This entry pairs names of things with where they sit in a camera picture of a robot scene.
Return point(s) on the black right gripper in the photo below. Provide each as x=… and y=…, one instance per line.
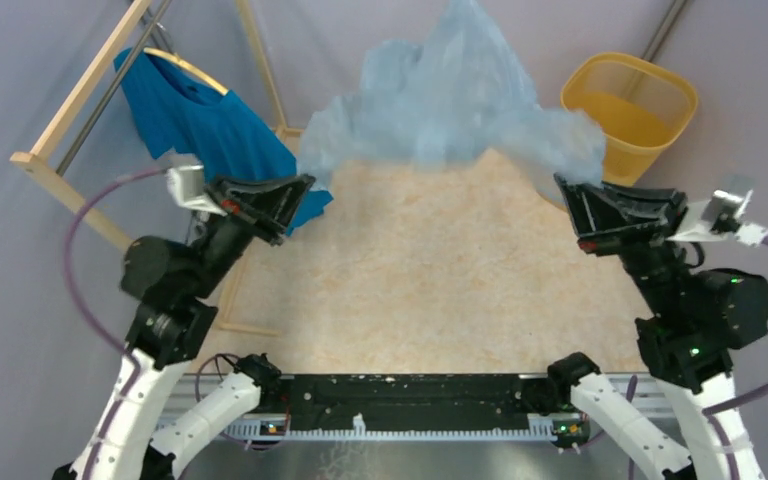
x=604, y=214

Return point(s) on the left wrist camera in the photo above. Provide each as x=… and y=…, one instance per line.
x=186, y=185

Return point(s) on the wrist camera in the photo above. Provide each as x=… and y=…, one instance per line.
x=721, y=217
x=186, y=185

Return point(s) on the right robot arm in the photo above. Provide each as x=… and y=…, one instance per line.
x=699, y=317

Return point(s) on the blue t-shirt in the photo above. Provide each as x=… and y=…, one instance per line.
x=173, y=112

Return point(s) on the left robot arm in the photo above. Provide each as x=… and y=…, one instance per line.
x=171, y=282

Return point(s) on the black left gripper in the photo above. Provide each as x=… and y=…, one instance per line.
x=269, y=204

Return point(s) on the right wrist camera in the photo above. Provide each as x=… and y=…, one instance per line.
x=721, y=217

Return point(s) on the light blue trash bag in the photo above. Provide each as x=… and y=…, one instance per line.
x=443, y=102

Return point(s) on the aluminium frame rail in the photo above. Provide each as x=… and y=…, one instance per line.
x=562, y=427

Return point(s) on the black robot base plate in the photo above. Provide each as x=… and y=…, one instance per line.
x=411, y=402

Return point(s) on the yellow mesh trash bin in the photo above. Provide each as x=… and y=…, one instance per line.
x=641, y=107

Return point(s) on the wooden clothes hanger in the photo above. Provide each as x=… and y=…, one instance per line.
x=187, y=67

